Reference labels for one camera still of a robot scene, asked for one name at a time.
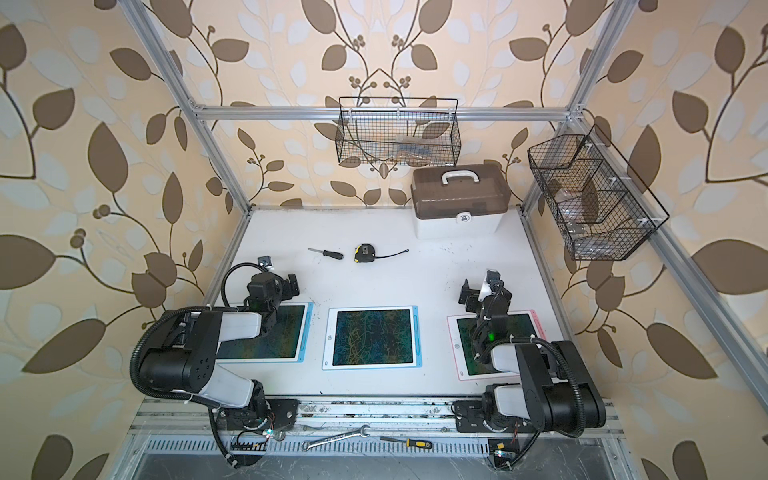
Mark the yellow black screwdriver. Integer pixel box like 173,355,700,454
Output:
380,436,434,450

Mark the silver wrench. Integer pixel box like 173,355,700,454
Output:
302,425,370,451

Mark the black wire basket back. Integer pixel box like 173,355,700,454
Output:
335,95,462,168

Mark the black wire basket right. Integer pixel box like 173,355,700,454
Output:
527,125,669,261

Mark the aluminium frame rail front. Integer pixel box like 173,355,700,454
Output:
128,394,622,439

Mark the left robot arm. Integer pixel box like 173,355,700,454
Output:
129,262,300,417

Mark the blue writing tablet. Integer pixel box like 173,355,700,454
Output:
322,305,422,371
217,302,313,364

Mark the black yellow tape measure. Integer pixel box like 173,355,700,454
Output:
354,243,409,264

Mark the brown lid storage box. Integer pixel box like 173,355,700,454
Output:
411,164,511,240

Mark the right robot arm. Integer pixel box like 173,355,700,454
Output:
449,270,607,438

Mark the pink writing tablet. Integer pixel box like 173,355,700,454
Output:
447,310,545,381

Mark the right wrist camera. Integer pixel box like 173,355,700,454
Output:
484,269,501,285

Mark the black wire basket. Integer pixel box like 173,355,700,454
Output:
335,95,462,168
527,125,669,261

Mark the black handled screwdriver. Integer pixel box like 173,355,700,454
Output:
309,248,344,260

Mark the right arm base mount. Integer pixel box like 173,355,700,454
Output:
451,399,535,435

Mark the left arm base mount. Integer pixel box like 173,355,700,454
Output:
214,397,299,431

